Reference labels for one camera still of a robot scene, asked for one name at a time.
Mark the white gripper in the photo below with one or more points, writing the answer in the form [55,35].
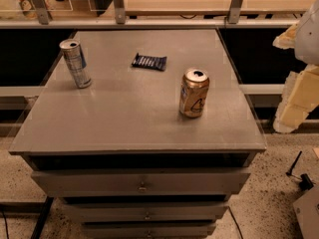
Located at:
[309,41]

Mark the orange soda can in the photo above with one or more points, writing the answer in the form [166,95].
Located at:
[193,92]

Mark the silver blue energy drink can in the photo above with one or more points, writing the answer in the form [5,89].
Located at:
[76,63]

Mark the grey box on floor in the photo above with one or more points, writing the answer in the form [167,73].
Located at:
[307,212]

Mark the dark blue snack wrapper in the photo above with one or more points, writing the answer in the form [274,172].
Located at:
[149,62]

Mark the grey drawer cabinet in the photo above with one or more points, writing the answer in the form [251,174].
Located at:
[125,162]

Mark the grey metal railing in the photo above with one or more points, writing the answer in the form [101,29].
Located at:
[107,14]

